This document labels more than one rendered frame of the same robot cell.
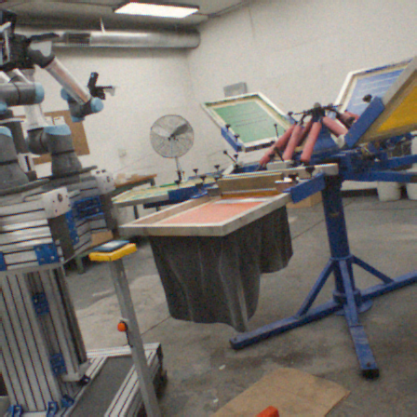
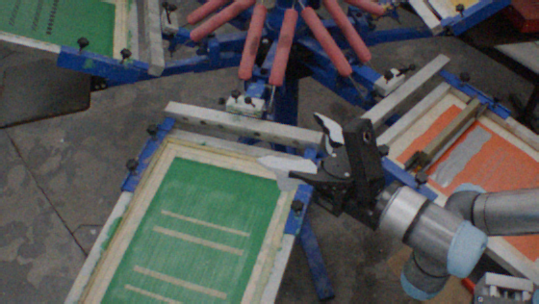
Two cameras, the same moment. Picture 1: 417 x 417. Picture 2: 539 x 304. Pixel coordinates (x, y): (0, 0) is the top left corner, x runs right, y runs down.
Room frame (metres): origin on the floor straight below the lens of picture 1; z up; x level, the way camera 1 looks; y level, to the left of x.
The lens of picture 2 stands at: (2.69, 0.92, 2.24)
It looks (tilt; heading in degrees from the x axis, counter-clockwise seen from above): 50 degrees down; 274
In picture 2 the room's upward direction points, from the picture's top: straight up
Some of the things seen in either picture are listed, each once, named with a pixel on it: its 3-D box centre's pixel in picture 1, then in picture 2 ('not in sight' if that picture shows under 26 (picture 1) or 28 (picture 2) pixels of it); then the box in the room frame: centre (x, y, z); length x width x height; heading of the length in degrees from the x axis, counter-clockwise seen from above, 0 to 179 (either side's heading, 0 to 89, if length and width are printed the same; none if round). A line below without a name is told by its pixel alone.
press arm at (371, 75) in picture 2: not in sight; (375, 83); (2.40, -0.46, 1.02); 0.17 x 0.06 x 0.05; 138
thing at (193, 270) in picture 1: (194, 277); not in sight; (1.77, 0.11, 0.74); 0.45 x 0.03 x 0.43; 48
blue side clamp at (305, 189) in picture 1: (304, 188); (475, 100); (1.98, -0.45, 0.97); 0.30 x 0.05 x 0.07; 138
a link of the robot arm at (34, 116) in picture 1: (31, 100); not in sight; (2.25, 0.74, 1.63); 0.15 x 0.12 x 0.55; 55
